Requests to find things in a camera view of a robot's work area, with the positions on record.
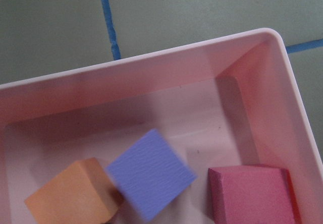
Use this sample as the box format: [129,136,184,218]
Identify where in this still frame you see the purple foam block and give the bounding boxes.
[104,129,197,222]

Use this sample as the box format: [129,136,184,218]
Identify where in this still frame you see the pink plastic bin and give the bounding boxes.
[1,28,322,223]

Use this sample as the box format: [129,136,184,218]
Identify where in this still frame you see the red foam block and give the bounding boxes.
[208,164,301,223]

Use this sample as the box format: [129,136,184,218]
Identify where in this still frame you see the orange foam block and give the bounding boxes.
[24,158,124,223]

